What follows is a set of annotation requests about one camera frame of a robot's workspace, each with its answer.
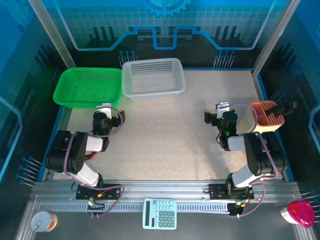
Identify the orange desk organizer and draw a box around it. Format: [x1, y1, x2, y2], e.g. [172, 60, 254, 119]
[249, 100, 285, 133]

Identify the green plastic basket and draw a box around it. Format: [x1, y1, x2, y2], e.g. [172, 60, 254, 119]
[52, 66, 123, 109]

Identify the white plastic basket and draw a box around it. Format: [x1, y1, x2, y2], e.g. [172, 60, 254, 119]
[121, 57, 187, 102]

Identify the small black controller board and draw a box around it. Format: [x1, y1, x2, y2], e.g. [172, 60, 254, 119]
[227, 201, 248, 218]
[86, 197, 106, 219]

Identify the light blue calculator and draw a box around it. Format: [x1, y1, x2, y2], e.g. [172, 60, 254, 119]
[142, 197, 178, 230]

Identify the tin can with pull tab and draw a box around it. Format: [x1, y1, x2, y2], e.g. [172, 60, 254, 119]
[30, 211, 59, 233]

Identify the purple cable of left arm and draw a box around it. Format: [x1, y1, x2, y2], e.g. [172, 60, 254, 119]
[62, 106, 125, 219]

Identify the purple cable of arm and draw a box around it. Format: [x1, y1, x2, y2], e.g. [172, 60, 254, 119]
[227, 102, 279, 218]
[62, 106, 125, 219]

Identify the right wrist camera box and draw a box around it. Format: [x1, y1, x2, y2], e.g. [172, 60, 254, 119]
[216, 101, 230, 118]

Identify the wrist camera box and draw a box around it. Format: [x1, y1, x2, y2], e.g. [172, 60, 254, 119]
[96, 103, 113, 118]
[216, 101, 230, 118]

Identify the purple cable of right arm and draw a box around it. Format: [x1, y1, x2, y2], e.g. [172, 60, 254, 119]
[227, 102, 279, 218]

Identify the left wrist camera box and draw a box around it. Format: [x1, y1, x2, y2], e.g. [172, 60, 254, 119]
[96, 103, 113, 118]

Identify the black handled tool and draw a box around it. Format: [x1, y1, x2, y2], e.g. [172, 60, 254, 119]
[266, 101, 298, 118]

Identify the aluminium rail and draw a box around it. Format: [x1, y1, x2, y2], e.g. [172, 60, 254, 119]
[31, 179, 298, 201]

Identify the grey slotted cable duct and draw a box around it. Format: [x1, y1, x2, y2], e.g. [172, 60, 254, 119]
[38, 202, 232, 214]

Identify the aluminium frame post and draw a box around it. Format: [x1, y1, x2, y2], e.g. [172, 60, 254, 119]
[27, 0, 79, 76]
[251, 0, 301, 77]

